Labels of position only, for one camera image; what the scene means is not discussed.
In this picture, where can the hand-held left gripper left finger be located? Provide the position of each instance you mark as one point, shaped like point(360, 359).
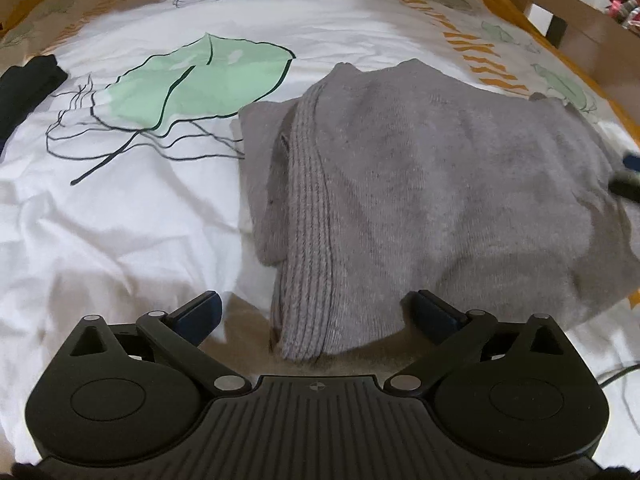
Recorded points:
point(197, 312)

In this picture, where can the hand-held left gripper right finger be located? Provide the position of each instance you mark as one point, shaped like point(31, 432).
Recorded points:
point(434, 312)

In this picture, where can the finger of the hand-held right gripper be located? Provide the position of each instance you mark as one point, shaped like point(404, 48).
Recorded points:
point(629, 180)

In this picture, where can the grey knit sweater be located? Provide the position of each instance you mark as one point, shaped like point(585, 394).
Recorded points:
point(440, 185)

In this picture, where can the white leaf print duvet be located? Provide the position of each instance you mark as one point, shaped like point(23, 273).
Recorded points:
point(125, 220)

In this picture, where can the colourful clutter pile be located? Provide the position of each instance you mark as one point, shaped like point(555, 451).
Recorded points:
point(625, 7)

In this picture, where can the black folded garment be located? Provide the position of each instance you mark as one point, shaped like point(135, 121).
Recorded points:
point(25, 87)

